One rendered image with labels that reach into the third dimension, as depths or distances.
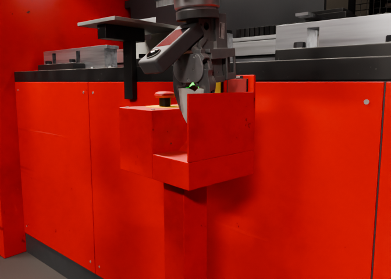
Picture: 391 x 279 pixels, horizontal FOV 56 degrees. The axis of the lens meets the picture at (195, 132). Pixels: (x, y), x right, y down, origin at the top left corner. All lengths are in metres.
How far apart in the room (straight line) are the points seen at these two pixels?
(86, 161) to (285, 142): 0.82
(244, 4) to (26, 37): 1.02
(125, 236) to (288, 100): 0.76
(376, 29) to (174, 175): 0.55
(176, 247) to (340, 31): 0.60
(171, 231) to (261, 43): 0.79
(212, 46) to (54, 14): 1.46
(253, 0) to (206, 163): 1.18
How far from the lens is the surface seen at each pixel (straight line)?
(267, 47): 1.30
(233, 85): 0.69
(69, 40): 2.05
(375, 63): 0.77
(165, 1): 1.30
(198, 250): 0.73
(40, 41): 1.97
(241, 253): 0.99
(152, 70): 0.56
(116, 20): 1.04
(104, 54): 1.50
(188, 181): 0.57
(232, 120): 0.62
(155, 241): 1.21
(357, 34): 0.91
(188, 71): 0.61
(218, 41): 0.64
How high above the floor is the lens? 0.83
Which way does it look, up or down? 8 degrees down
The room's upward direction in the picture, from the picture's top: straight up
